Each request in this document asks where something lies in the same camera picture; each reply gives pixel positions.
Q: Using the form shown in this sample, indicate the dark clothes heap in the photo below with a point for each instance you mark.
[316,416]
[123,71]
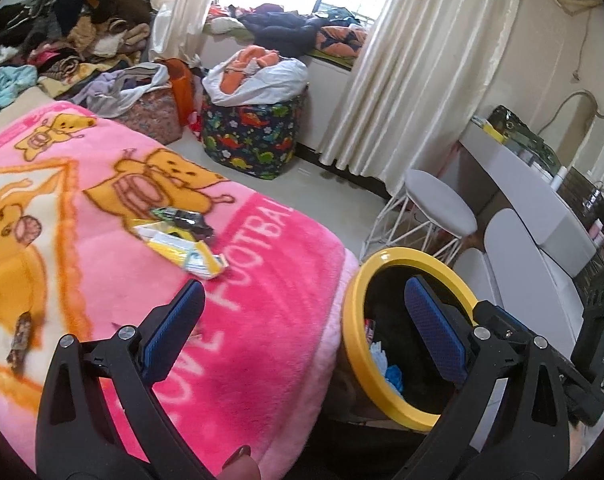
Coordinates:
[287,27]

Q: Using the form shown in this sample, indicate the white bag with orange clothes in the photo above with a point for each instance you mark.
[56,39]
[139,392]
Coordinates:
[277,80]

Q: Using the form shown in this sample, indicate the white round stool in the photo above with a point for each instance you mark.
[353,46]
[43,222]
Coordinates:
[439,200]

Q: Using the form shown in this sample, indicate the yellow snack wrapper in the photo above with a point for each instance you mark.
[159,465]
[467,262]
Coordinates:
[174,250]

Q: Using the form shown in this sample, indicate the dinosaur print storage basket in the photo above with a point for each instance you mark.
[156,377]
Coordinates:
[254,137]

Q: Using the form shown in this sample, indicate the grey garment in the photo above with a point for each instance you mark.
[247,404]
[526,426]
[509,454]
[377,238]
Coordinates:
[122,85]

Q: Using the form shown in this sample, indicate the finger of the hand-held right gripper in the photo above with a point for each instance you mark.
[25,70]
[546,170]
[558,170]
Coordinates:
[506,316]

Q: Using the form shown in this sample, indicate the long cream curtain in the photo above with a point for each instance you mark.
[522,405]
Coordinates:
[421,70]

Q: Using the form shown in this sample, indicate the dark green bag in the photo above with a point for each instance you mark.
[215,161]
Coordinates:
[524,135]

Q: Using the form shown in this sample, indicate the light blue garment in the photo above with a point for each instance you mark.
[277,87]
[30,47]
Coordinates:
[9,87]

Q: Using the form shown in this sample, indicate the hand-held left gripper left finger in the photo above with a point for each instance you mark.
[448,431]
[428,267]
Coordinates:
[169,330]

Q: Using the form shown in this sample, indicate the brown snack bar wrapper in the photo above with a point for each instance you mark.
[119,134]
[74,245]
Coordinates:
[19,342]

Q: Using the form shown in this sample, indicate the yellow rimmed black bin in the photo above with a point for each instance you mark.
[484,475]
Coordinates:
[354,320]

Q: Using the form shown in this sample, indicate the person's left hand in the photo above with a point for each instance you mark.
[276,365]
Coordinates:
[242,465]

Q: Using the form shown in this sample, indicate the dark candy wrapper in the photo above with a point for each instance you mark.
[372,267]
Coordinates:
[194,225]

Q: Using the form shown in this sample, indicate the cluttered dark shelf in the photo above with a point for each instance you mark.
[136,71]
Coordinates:
[594,210]

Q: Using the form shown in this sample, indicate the white desk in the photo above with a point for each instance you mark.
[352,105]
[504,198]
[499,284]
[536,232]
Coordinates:
[526,180]

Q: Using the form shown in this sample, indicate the white chair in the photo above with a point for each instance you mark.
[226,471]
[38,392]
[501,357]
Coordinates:
[521,260]

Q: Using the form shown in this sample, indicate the blue plastic bag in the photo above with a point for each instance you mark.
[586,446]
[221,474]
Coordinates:
[394,378]

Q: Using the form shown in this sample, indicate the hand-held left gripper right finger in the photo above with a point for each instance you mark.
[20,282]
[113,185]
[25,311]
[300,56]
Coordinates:
[434,330]

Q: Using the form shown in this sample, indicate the pink bear printed blanket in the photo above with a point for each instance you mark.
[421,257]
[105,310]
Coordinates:
[262,270]

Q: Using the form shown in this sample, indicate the short cream curtain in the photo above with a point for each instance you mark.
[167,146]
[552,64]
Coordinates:
[187,5]

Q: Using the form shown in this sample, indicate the pile of clothes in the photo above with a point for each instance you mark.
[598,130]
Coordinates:
[72,20]

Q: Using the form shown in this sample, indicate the floral storage basket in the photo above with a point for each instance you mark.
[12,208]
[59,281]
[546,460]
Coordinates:
[152,115]

